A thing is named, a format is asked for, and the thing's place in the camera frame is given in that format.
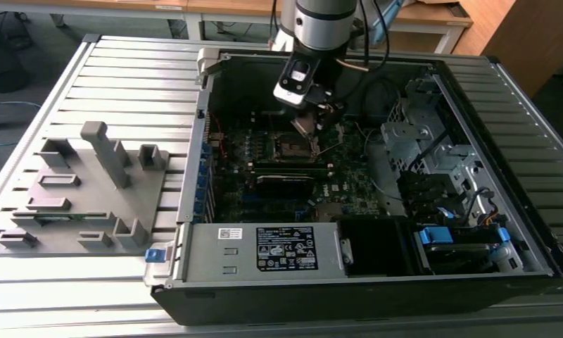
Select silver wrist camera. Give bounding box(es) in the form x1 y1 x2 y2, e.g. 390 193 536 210
271 58 323 107

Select green motherboard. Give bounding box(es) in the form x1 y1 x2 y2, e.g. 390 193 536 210
204 114 398 225

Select black PC case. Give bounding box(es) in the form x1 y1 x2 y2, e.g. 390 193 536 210
142 47 563 327

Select metal drive cage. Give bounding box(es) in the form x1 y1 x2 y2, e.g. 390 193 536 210
379 75 488 215

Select red black twisted wire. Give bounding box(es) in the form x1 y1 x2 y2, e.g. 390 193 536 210
208 111 228 159

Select grey case latch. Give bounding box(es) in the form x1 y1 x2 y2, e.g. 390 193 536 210
195 48 222 87

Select blue floor cable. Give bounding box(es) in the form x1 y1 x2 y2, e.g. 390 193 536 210
0 100 42 147

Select coloured power wires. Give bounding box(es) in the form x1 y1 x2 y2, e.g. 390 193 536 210
480 207 504 228

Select pale blue teach pendant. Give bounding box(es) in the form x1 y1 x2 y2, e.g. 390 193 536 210
367 0 407 49

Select grey power supply unit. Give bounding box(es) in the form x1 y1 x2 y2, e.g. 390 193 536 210
179 221 347 282

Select wooden cabinet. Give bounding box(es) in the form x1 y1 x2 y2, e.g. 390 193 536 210
452 0 563 99

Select chipset heatsink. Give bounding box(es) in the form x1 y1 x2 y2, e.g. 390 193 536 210
315 202 344 222

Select hard disk in blue carrier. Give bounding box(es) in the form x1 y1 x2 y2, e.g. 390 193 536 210
415 225 515 275

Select green RAM stick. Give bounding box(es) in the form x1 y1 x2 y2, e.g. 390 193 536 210
31 212 109 224

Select black graphics card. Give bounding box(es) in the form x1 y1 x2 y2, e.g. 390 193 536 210
255 174 316 202

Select CPU socket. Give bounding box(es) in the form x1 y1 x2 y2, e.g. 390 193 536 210
270 132 323 163

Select thick black cable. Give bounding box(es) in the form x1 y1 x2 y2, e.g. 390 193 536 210
360 75 403 125

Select silver-topped CPU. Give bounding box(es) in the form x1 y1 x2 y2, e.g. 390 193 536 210
291 116 320 139

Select grey parts rack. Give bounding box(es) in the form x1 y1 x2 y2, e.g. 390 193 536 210
0 120 170 255

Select wooden desk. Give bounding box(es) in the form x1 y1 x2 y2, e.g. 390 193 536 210
0 0 191 31
186 0 473 54

